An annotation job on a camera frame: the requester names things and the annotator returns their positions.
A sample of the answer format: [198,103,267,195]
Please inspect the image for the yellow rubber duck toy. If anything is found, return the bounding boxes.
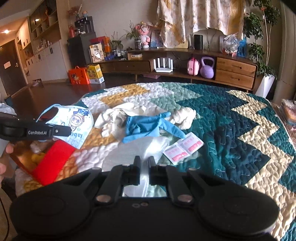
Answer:
[31,152,45,165]

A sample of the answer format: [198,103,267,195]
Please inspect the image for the pink wet wipe packets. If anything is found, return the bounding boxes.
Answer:
[163,132,204,165]

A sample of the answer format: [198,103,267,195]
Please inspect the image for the translucent plastic bag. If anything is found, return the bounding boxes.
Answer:
[102,137,170,197]

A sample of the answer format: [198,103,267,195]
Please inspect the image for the red square tin box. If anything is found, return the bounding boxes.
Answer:
[10,140,76,186]

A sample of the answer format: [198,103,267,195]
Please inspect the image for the blue rubber glove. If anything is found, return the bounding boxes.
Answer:
[122,112,185,143]

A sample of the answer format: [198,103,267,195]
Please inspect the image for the cream knitted sock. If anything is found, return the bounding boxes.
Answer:
[170,107,197,130]

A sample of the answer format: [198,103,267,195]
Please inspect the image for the person left hand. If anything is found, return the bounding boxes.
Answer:
[0,143,14,182]

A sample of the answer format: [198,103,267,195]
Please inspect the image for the white crumpled cloth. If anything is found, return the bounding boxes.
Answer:
[94,108,139,141]

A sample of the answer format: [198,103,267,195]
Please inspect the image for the orange gift bag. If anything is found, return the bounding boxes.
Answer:
[68,66,90,85]

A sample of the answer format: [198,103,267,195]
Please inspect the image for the quilted zigzag blanket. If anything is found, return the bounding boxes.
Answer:
[10,82,295,240]

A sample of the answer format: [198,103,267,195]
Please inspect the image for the yellow cardboard box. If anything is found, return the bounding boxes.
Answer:
[86,64,104,84]

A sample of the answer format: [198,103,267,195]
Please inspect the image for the black mini fridge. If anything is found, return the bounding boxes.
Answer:
[67,32,96,68]

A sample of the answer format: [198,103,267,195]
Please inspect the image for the white wifi router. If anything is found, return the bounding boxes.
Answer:
[153,58,174,73]

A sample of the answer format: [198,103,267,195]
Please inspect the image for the white product box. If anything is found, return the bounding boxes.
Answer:
[89,43,104,63]

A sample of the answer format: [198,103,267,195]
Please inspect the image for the pink toy case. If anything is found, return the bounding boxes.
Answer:
[187,57,200,76]

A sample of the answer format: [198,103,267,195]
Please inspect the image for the purple kettlebell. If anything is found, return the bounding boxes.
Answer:
[200,56,215,79]

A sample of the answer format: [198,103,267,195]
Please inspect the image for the wooden tv console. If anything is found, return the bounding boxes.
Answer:
[99,48,260,91]

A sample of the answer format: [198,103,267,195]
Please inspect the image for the black cylinder speaker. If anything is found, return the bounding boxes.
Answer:
[194,34,203,50]

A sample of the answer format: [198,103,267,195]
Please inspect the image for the pink doll figure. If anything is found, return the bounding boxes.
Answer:
[135,21,151,49]

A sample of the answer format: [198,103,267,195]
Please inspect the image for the clear bag of toys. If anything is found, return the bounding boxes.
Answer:
[222,34,239,57]

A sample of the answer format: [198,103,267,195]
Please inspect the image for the floral sheet over tv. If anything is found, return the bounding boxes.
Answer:
[157,0,246,48]

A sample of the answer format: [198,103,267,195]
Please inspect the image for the tall green potted plant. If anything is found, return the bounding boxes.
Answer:
[243,0,280,97]

